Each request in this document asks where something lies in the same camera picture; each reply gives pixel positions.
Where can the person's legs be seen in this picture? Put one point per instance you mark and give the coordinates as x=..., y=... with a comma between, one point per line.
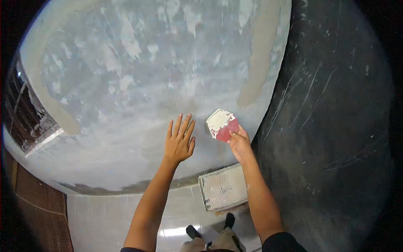
x=214, y=234

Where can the person's left ring finger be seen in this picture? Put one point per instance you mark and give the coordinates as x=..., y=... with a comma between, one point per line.
x=177, y=124

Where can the person's left middle finger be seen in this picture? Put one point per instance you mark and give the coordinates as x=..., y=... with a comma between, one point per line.
x=185, y=124

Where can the red putty scraper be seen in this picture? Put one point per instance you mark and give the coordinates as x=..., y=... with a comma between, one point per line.
x=222, y=125

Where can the person's left little finger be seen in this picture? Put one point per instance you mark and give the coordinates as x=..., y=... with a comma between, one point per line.
x=170, y=128

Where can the person's left index finger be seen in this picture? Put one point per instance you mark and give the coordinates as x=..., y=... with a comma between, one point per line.
x=190, y=129

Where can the person's right fingers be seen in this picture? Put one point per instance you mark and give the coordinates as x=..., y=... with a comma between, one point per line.
x=242, y=129

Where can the window with metal frame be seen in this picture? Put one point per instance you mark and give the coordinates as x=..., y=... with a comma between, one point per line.
x=27, y=113

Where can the person's right hand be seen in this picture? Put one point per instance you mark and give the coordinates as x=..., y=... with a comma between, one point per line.
x=241, y=146

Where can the person's right thumb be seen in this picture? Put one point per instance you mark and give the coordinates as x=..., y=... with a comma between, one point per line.
x=235, y=135

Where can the person's body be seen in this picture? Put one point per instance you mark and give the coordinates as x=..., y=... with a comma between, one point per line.
x=277, y=243

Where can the person's left thumb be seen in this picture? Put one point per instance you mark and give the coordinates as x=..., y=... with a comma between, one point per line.
x=191, y=146

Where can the person's left hand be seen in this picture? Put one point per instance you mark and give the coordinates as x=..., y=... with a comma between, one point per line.
x=178, y=145

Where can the white putty board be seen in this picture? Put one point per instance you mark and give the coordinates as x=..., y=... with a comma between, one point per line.
x=223, y=190

